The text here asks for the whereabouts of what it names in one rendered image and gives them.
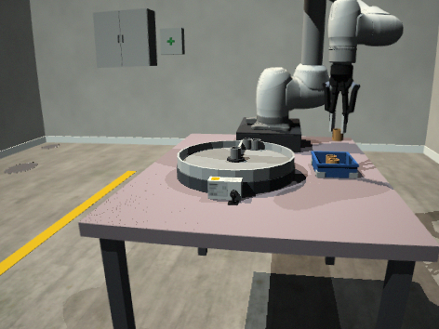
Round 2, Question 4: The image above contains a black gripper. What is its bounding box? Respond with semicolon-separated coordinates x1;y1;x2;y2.
322;64;360;134

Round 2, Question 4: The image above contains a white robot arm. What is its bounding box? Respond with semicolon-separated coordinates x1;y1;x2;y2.
246;0;404;131

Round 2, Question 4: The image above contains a blue crate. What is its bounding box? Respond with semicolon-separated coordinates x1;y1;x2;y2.
311;151;359;178

